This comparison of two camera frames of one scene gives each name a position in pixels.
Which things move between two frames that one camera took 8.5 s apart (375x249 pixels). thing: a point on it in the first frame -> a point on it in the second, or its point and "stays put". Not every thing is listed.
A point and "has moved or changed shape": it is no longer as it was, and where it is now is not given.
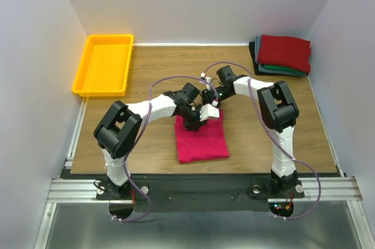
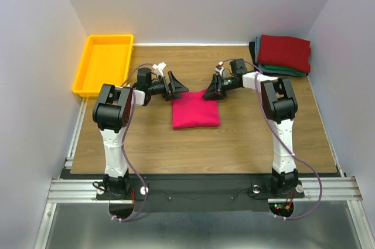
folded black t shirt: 252,47 stays put
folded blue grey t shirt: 260,66 stays put
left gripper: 195,125 -> 174,87
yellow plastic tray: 104,69 stays put
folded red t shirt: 290,52 stays put
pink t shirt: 208,143 has moved or changed shape
